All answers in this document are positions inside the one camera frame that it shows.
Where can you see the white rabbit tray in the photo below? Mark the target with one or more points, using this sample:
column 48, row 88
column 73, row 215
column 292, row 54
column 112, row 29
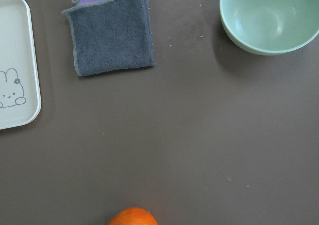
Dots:
column 20, row 97

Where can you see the mint green bowl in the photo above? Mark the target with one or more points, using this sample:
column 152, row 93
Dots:
column 270, row 27

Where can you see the orange fruit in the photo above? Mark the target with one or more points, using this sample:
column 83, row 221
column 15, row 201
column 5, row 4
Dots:
column 133, row 216

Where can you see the grey folded cloth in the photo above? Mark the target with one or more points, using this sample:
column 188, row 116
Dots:
column 110, row 35

